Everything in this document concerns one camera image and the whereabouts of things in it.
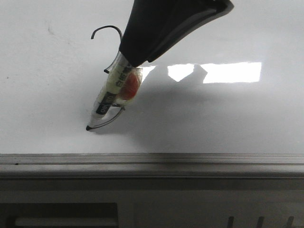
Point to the white black whiteboard marker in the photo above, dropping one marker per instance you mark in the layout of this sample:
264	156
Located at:
121	86

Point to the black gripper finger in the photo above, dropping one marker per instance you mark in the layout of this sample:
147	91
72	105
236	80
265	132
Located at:
136	44
180	19

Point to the aluminium whiteboard tray rail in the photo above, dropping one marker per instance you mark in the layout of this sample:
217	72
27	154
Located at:
151	165

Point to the white whiteboard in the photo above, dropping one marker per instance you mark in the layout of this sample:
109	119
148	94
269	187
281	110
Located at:
235	85

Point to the grey cabinet below whiteboard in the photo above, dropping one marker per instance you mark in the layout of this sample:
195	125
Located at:
152	203

